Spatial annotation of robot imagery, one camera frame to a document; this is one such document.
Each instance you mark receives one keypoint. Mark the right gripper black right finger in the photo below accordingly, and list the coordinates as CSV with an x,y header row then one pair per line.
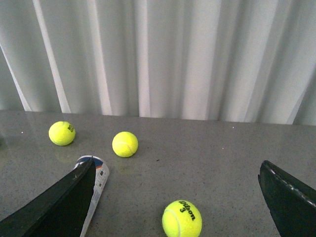
x,y
291,202

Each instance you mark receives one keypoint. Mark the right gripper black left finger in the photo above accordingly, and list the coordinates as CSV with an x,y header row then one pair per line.
x,y
60,211

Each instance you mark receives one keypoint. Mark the clear plastic tennis ball can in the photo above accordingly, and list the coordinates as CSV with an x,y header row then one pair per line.
x,y
102,174

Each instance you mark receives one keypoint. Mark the yellow tennis ball far centre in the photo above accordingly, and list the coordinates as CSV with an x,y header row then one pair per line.
x,y
62,133

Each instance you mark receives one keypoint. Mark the yellow tennis ball far right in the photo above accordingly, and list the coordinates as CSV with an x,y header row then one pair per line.
x,y
125,144

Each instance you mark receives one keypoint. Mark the yellow Wilson tennis ball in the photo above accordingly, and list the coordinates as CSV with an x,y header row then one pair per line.
x,y
181,219

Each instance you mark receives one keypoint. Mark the white pleated curtain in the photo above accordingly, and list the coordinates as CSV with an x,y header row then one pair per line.
x,y
229,60

